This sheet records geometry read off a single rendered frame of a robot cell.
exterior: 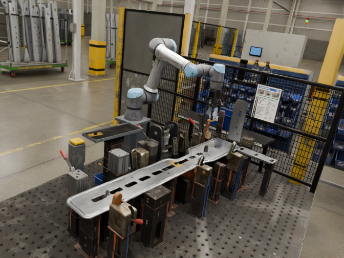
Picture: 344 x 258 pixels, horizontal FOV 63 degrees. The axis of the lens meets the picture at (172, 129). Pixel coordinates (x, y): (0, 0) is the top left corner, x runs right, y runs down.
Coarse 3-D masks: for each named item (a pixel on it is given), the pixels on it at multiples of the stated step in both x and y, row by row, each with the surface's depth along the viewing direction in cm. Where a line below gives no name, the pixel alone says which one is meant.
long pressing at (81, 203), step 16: (208, 144) 216; (224, 144) 220; (176, 160) 184; (192, 160) 187; (208, 160) 190; (128, 176) 158; (144, 176) 160; (160, 176) 162; (176, 176) 165; (80, 192) 137; (96, 192) 139; (128, 192) 143; (80, 208) 126; (96, 208) 128
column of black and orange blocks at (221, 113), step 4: (220, 112) 238; (224, 112) 237; (220, 116) 238; (220, 120) 239; (216, 124) 242; (220, 124) 241; (216, 128) 244; (220, 128) 241; (216, 132) 244; (220, 132) 244; (216, 136) 246; (220, 136) 246
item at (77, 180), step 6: (72, 174) 141; (78, 174) 143; (84, 174) 143; (72, 180) 140; (78, 180) 138; (84, 180) 141; (72, 186) 141; (78, 186) 140; (84, 186) 143; (72, 192) 143; (78, 192) 141; (72, 210) 147; (72, 216) 148; (78, 216) 147; (72, 222) 149; (78, 222) 148; (72, 228) 150; (78, 228) 149; (72, 234) 151; (78, 234) 150
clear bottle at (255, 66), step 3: (255, 60) 245; (258, 60) 244; (255, 63) 245; (258, 63) 245; (252, 66) 247; (255, 66) 245; (258, 66) 245; (252, 69) 246; (255, 69) 245; (258, 69) 245; (252, 75) 247; (255, 75) 247; (249, 78) 251; (252, 78) 248; (249, 81) 251; (252, 81) 249
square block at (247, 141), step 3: (243, 138) 223; (246, 138) 222; (249, 138) 222; (252, 138) 224; (243, 141) 223; (246, 141) 221; (249, 141) 220; (252, 141) 222; (243, 144) 223; (246, 144) 222; (249, 144) 220; (252, 144) 224; (246, 147) 223; (249, 147) 222; (240, 153) 227
